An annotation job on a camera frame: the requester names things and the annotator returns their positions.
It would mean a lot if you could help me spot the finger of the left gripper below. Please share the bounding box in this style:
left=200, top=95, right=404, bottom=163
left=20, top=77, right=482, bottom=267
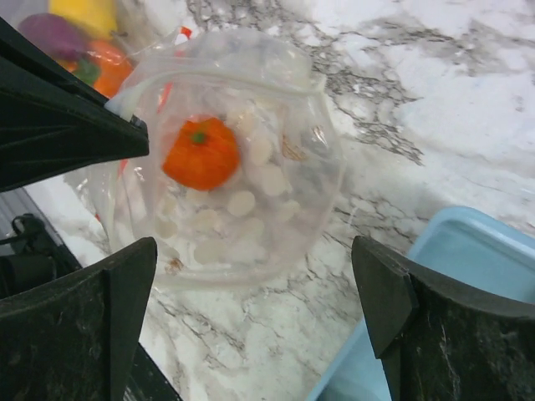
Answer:
left=1, top=58, right=149, bottom=191
left=1, top=18, right=107, bottom=107

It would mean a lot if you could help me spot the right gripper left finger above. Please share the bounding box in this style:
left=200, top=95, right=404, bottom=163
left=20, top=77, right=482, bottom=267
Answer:
left=1, top=237, right=157, bottom=400

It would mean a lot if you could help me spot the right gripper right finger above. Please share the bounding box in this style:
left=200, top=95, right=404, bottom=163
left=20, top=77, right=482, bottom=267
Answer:
left=351, top=236, right=534, bottom=400

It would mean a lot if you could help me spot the purple sweet potato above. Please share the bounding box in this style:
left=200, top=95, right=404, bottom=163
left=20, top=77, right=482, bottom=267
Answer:
left=18, top=13, right=89, bottom=62

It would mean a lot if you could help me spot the yellow apple with stem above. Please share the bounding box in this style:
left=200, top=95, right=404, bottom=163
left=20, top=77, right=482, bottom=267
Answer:
left=48, top=0, right=118, bottom=39

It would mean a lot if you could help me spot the orange tomato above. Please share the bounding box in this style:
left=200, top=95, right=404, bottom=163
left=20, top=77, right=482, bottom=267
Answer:
left=88, top=39, right=133, bottom=98

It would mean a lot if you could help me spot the clear zip top bag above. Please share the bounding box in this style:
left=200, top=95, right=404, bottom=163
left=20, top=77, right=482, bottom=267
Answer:
left=1, top=1, right=173, bottom=190

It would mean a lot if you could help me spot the clear zip bag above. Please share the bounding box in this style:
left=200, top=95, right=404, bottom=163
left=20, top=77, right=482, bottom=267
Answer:
left=84, top=28, right=344, bottom=289
left=1, top=1, right=173, bottom=190

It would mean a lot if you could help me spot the bumpy red orange tangerine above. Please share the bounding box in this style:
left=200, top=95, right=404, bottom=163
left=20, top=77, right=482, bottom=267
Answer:
left=161, top=118, right=241, bottom=191

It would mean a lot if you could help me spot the green yellow mango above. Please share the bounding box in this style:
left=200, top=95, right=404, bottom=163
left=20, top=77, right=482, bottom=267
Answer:
left=73, top=58, right=101, bottom=86

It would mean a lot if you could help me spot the light blue plastic basket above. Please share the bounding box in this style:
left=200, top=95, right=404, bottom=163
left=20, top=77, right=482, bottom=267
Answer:
left=309, top=207, right=534, bottom=400

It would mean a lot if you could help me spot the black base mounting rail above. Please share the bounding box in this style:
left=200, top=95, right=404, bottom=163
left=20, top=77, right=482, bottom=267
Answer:
left=123, top=344, right=182, bottom=401

